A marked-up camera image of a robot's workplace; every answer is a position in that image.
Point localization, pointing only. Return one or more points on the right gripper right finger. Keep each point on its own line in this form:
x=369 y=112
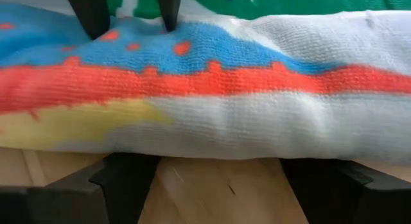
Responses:
x=337 y=198

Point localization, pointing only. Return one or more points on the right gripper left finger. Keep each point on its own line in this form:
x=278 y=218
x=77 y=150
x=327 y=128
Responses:
x=122 y=192

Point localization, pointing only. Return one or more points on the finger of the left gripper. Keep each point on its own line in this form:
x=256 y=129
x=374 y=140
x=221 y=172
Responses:
x=91 y=13
x=170 y=10

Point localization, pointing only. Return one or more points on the dinosaur print towel green border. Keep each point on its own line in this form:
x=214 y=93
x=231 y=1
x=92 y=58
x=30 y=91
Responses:
x=224 y=115

